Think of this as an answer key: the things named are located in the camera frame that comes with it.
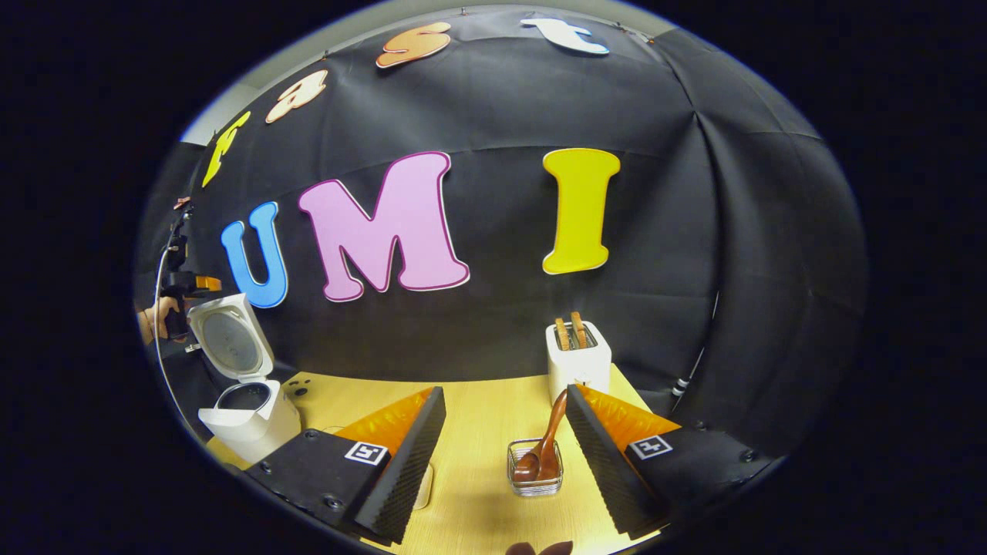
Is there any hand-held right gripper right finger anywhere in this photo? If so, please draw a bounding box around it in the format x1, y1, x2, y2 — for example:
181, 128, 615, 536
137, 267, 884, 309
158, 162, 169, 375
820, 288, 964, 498
564, 383, 773, 541

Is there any white rice cooker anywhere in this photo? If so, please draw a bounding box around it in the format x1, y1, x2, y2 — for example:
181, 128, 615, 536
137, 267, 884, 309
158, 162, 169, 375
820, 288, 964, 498
187, 293, 304, 466

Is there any white toaster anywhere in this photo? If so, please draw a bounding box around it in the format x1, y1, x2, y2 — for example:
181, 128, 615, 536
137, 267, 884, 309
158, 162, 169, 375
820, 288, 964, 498
544, 320, 613, 404

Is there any thin power cable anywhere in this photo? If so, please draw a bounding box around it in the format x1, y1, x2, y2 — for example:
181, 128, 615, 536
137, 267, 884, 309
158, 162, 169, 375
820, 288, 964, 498
669, 288, 723, 399

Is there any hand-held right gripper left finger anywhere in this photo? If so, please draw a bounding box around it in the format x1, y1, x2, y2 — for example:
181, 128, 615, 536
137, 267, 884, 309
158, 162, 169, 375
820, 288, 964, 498
244, 385, 447, 546

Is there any brown wooden spoon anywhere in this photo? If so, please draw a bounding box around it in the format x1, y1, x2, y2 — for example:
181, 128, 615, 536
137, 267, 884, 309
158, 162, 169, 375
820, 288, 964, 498
512, 388, 570, 485

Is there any black backdrop cloth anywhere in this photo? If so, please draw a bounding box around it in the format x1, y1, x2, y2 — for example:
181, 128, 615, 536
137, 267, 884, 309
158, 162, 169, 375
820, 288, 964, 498
135, 6, 871, 463

